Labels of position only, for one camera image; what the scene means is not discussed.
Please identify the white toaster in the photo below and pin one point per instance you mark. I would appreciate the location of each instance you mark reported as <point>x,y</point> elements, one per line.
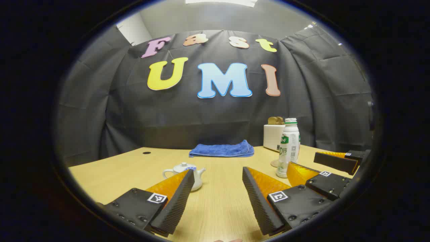
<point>272,137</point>

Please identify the round brown coaster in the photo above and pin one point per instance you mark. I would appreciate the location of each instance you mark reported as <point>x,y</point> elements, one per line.
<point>274,163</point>

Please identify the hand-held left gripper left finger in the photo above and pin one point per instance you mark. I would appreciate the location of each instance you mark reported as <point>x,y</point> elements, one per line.
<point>178,205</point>

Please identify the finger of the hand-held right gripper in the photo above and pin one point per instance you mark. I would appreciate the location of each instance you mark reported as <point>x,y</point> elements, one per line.
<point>336,163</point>
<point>327,185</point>

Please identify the brown bread slice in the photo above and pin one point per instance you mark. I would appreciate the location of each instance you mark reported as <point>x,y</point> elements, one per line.
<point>272,121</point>
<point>281,121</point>

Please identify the white water bottle green label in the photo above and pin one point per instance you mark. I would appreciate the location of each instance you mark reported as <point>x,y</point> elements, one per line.
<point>288,148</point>

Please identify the white teacup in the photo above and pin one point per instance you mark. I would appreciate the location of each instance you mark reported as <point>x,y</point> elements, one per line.
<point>198,179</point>

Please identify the black backdrop cloth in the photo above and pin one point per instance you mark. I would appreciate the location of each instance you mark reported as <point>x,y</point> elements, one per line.
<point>201,117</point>

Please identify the ceiling light panel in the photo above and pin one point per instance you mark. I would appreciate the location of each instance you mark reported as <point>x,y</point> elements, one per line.
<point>221,2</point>

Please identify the blue towel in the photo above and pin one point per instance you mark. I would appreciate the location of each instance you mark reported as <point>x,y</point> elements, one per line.
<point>221,150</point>

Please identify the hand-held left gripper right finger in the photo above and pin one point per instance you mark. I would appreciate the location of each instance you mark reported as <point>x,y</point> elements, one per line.
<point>257,205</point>

